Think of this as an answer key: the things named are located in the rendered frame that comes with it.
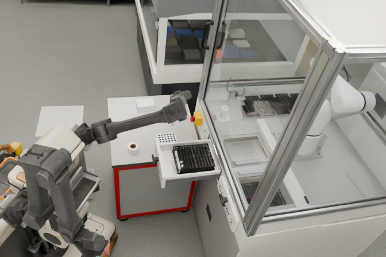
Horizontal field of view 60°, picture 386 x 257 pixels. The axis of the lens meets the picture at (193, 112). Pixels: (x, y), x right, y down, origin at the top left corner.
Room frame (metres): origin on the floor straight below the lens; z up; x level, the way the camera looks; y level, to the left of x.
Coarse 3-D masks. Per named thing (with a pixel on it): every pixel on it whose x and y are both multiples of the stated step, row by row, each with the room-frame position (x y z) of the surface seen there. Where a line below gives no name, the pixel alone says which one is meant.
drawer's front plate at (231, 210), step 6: (222, 180) 1.12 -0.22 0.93; (222, 186) 1.10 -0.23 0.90; (222, 192) 1.08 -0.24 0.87; (228, 192) 1.05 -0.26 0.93; (228, 198) 1.01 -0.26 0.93; (228, 204) 0.99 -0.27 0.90; (228, 210) 0.98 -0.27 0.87; (234, 210) 0.95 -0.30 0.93; (228, 216) 0.96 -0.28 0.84; (234, 216) 0.91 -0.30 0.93; (234, 222) 0.89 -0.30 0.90; (234, 228) 0.88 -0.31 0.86
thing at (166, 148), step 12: (168, 144) 1.34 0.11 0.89; (180, 144) 1.37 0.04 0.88; (192, 144) 1.39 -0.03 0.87; (168, 156) 1.30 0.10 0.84; (216, 156) 1.32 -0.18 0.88; (168, 168) 1.21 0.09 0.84; (216, 168) 1.27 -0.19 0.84; (168, 180) 1.10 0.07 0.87; (180, 180) 1.12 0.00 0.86; (192, 180) 1.15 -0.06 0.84
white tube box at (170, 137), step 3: (156, 135) 1.49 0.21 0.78; (159, 135) 1.49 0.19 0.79; (162, 135) 1.50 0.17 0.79; (168, 135) 1.50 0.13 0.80; (171, 135) 1.50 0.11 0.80; (174, 135) 1.51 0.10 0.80; (159, 138) 1.46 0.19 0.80; (162, 138) 1.46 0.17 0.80; (165, 138) 1.47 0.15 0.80; (168, 138) 1.48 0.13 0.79; (171, 138) 1.48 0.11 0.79; (174, 138) 1.49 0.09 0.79; (159, 141) 1.44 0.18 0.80; (162, 141) 1.44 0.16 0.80; (165, 141) 1.45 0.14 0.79; (168, 141) 1.46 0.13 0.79; (171, 141) 1.45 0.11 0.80; (174, 141) 1.46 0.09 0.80
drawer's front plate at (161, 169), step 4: (156, 140) 1.33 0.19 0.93; (156, 144) 1.30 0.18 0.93; (156, 148) 1.29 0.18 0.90; (156, 152) 1.28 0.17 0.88; (160, 152) 1.24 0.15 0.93; (156, 156) 1.27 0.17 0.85; (160, 156) 1.21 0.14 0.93; (160, 160) 1.18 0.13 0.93; (160, 164) 1.16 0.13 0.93; (160, 168) 1.14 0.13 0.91; (160, 172) 1.13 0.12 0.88; (164, 172) 1.11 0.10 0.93; (160, 176) 1.13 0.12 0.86; (164, 176) 1.08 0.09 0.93; (160, 180) 1.12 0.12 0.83; (164, 180) 1.07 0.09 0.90; (164, 184) 1.08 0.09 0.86
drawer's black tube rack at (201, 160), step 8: (200, 144) 1.38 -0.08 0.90; (208, 144) 1.39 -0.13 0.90; (184, 152) 1.32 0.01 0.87; (192, 152) 1.31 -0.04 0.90; (200, 152) 1.34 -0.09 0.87; (208, 152) 1.33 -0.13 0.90; (184, 160) 1.24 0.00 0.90; (192, 160) 1.27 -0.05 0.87; (200, 160) 1.26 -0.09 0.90; (208, 160) 1.29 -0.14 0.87; (176, 168) 1.19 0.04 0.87; (184, 168) 1.18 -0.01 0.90; (192, 168) 1.19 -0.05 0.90; (200, 168) 1.22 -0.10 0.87; (208, 168) 1.23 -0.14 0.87
